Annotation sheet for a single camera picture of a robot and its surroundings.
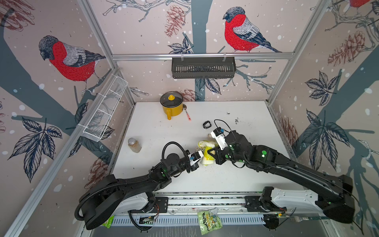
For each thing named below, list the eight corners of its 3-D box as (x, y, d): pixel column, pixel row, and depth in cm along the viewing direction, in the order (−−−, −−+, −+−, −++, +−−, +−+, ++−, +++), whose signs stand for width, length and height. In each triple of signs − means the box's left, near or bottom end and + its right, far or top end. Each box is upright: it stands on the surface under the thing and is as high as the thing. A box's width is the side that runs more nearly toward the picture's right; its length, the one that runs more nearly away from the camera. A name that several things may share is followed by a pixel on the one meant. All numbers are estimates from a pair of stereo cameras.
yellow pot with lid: (160, 121, 111) (157, 109, 101) (164, 102, 124) (161, 90, 114) (181, 121, 110) (180, 109, 101) (183, 102, 124) (182, 90, 114)
